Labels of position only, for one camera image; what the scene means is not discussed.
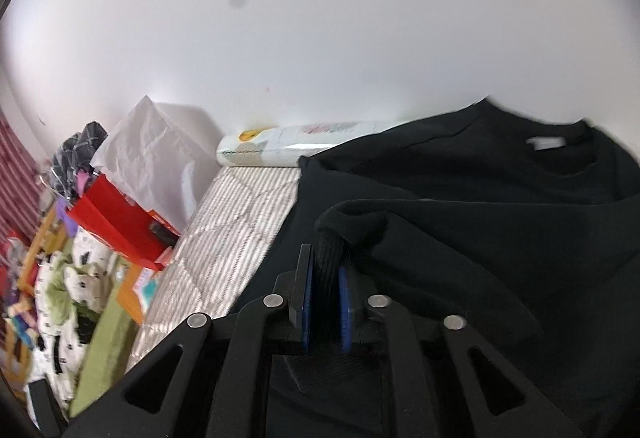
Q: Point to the green floor mat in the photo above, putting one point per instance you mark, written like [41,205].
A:
[105,348]

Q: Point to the red paper bag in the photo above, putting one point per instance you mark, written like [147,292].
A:
[115,218]

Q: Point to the white patterned bolster pillow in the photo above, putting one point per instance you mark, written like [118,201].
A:
[280,143]

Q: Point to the black shirt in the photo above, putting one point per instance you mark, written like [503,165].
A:
[475,218]

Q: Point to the orange wooden frame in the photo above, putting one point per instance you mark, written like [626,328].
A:
[37,243]

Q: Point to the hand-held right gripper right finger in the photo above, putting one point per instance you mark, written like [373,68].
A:
[345,313]

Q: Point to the colourful printed booklet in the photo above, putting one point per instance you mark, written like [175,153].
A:
[147,290]

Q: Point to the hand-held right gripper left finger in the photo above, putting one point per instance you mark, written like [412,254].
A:
[307,300]

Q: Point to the orange flat box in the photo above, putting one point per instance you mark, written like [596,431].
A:
[125,300]

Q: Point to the striped bed mattress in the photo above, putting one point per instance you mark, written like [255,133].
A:
[225,238]

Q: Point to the white plastic bag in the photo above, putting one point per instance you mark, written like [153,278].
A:
[150,142]

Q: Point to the red striped curtain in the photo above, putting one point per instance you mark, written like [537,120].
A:
[17,178]

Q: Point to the white green printed cloth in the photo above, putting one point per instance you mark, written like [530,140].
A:
[65,279]

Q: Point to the dark checked cloth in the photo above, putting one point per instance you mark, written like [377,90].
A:
[80,148]

